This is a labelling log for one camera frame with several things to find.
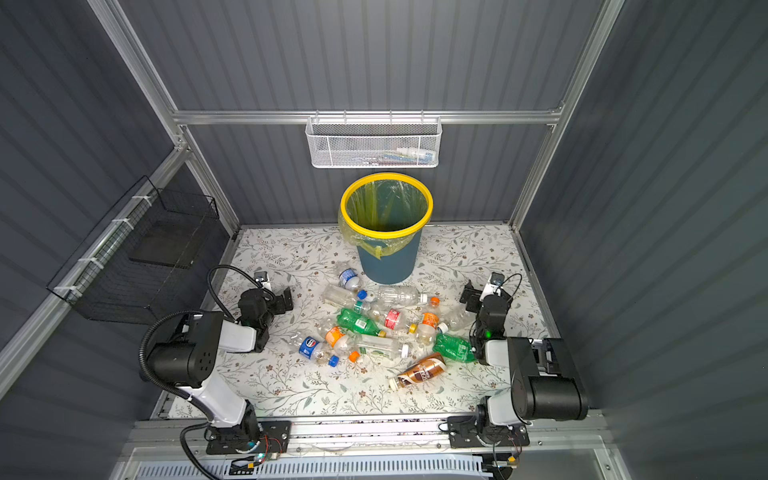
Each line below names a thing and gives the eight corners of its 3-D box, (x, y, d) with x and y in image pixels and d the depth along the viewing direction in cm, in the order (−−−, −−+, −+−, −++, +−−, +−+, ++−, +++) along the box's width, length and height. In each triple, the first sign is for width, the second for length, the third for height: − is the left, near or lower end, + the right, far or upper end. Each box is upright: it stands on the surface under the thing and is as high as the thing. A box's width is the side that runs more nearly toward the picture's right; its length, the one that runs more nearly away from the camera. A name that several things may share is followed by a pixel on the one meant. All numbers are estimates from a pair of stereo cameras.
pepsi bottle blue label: (298, 355, 88) (294, 349, 85) (307, 340, 91) (303, 333, 87) (334, 371, 85) (331, 365, 82) (342, 355, 88) (340, 348, 85)
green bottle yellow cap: (337, 322, 94) (335, 316, 90) (345, 310, 96) (343, 304, 93) (380, 345, 89) (379, 339, 86) (387, 331, 92) (387, 325, 88)
